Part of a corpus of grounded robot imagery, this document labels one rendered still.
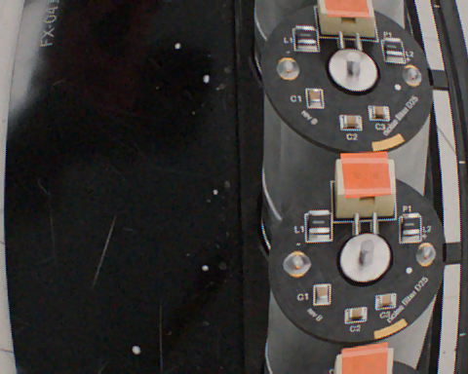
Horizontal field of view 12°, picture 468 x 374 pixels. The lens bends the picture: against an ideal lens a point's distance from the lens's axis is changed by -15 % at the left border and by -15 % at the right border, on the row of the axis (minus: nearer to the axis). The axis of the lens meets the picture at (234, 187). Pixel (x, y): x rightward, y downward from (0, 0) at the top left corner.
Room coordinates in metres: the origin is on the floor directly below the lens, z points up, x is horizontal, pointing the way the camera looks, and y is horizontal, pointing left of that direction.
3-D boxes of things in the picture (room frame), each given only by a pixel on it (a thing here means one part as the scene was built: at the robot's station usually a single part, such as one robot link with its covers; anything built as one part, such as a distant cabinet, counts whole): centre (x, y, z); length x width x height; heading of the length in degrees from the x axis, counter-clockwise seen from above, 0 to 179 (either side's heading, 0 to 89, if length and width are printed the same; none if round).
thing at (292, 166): (0.17, -0.02, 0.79); 0.02 x 0.02 x 0.05
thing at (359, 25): (0.18, -0.02, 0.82); 0.01 x 0.01 x 0.01; 1
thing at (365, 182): (0.15, -0.02, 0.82); 0.01 x 0.01 x 0.01; 1
